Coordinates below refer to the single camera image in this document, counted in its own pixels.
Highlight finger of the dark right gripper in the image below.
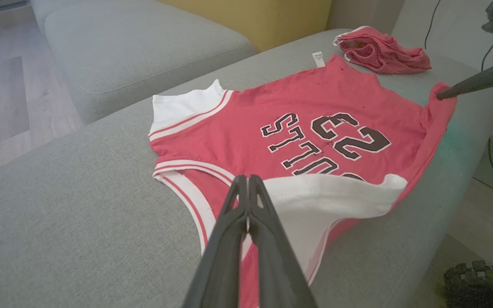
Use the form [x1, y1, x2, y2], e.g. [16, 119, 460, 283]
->
[437, 61, 493, 101]

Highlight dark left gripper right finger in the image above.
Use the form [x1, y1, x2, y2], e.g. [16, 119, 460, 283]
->
[247, 174, 318, 308]

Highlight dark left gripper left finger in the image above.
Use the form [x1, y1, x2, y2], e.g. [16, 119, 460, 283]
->
[182, 174, 249, 308]

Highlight red mesh shorts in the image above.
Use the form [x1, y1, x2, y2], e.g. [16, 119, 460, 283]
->
[333, 25, 432, 75]

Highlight red basketball jersey white trim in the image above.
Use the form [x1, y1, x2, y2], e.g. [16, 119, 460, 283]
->
[148, 51, 458, 308]

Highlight grey fabric sofa ottoman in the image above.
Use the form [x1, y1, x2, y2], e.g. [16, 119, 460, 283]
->
[0, 29, 493, 308]

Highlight grey sofa seat cushion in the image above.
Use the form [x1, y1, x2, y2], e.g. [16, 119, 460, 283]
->
[43, 0, 257, 125]
[30, 0, 65, 37]

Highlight large yellow back cushion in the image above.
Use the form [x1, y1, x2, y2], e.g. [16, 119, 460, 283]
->
[158, 0, 333, 53]

